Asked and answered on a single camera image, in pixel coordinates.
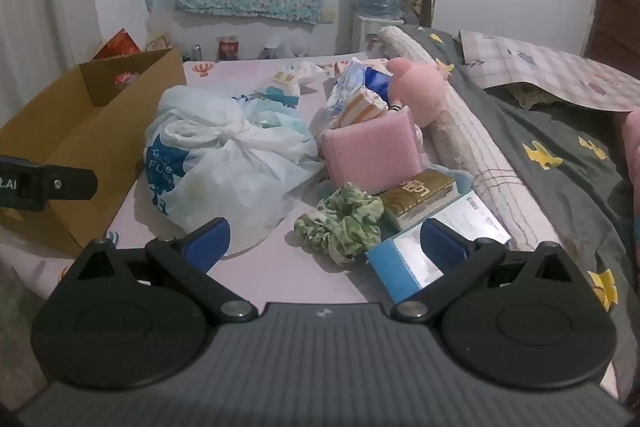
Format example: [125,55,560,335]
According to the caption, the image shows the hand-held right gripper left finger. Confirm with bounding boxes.
[69,217,256,323]

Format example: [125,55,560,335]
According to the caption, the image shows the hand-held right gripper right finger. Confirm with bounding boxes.
[392,218,581,322]

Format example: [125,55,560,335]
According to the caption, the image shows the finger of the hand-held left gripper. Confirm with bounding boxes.
[44,165,97,202]

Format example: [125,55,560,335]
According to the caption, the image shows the gold tissue pack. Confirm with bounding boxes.
[378,170,461,230]

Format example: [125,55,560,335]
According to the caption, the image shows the brown cardboard box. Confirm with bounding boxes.
[0,48,188,258]

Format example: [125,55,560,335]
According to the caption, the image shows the green white scrunchie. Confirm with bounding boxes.
[293,184,385,265]

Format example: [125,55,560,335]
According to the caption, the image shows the pink sponge block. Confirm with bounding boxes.
[320,109,426,195]

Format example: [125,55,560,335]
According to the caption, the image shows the blue white carton box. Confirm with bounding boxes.
[365,189,512,303]

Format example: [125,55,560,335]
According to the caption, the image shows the white blue plastic bag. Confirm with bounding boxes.
[144,85,326,256]

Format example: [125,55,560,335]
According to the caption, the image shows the rolled cream blanket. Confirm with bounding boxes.
[376,26,561,253]

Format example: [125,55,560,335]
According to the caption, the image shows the grey duvet yellow print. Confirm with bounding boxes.
[400,24,640,408]

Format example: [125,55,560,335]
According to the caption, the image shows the red snack bag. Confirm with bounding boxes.
[92,28,142,60]

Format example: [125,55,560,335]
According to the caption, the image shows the pink plush toy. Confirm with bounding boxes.
[385,57,453,128]

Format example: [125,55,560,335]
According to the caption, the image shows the blue white wipes pack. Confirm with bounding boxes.
[327,59,396,118]

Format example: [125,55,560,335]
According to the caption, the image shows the small white blue pack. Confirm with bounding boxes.
[257,62,326,108]

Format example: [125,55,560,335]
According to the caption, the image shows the white curtain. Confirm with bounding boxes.
[0,0,96,118]

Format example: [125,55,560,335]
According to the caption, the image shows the red can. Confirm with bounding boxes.
[216,34,241,62]

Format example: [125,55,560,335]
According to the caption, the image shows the checked grey blanket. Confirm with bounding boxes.
[459,29,640,112]

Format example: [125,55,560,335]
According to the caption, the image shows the crumpled clear plastic bags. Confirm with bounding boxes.
[257,32,311,59]

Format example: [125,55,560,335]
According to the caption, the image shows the pink cloth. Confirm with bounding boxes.
[617,109,640,178]

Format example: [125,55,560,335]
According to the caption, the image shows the white water dispenser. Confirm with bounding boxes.
[351,9,406,55]

